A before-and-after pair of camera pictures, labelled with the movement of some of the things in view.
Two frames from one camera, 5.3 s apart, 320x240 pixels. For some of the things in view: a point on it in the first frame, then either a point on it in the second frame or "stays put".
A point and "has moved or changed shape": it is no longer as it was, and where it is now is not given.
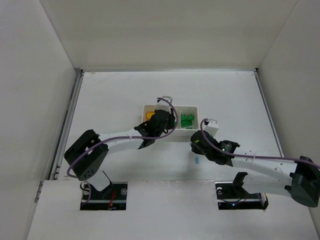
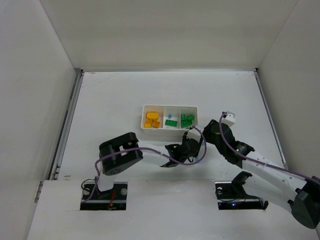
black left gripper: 162,120 -> 187,146
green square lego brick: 190,117 stays put
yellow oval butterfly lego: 149,114 stays put
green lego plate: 183,117 has moved or changed shape
